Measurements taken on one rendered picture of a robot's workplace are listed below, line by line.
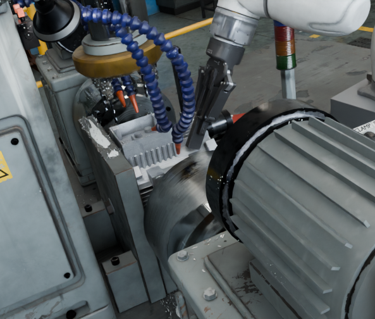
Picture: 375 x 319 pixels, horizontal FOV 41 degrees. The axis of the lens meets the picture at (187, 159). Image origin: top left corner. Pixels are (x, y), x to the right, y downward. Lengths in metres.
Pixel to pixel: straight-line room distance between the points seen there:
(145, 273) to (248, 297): 0.51
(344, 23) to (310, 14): 0.06
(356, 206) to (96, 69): 0.63
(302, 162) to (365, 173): 0.06
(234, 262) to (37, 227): 0.40
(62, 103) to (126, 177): 0.58
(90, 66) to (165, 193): 0.28
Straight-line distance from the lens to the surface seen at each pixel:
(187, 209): 0.80
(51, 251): 0.95
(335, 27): 0.92
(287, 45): 1.55
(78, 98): 1.40
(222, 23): 1.01
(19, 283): 0.98
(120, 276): 1.09
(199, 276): 0.66
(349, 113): 1.67
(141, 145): 1.05
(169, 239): 0.82
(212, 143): 1.09
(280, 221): 0.47
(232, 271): 0.64
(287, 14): 0.95
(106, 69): 0.94
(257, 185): 0.52
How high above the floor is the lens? 1.61
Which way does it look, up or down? 30 degrees down
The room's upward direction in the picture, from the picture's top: 11 degrees counter-clockwise
